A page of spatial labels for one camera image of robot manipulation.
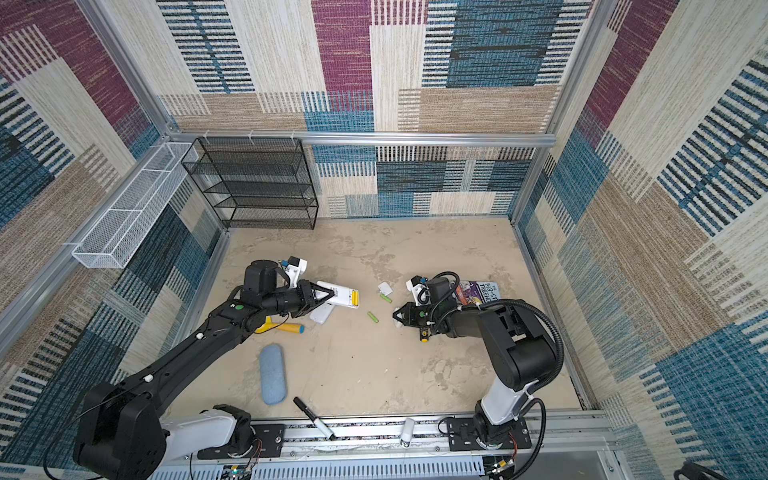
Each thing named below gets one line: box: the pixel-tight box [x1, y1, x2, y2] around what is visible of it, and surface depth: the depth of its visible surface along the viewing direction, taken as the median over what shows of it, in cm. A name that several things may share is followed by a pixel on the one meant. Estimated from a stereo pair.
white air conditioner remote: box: [314, 281, 360, 309], surface depth 82 cm
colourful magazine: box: [455, 281, 501, 305], surface depth 99 cm
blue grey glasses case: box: [260, 343, 286, 406], surface depth 83 cm
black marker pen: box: [293, 396, 337, 441], surface depth 77 cm
